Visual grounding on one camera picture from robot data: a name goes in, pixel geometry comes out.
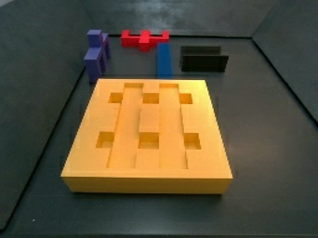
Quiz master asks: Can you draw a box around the yellow slotted board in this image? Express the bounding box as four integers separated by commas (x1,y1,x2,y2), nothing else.
62,79,233,194

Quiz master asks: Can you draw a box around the blue long bar block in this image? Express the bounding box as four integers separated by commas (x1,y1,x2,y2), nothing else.
156,43,172,78

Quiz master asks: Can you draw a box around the purple branched block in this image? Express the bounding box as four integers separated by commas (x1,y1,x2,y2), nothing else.
83,30,111,83

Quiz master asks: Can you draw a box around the red branched block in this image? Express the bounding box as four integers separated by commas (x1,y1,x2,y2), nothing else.
120,30,170,52

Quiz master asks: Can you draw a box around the black angled bracket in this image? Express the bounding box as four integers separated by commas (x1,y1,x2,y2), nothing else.
180,46,229,73

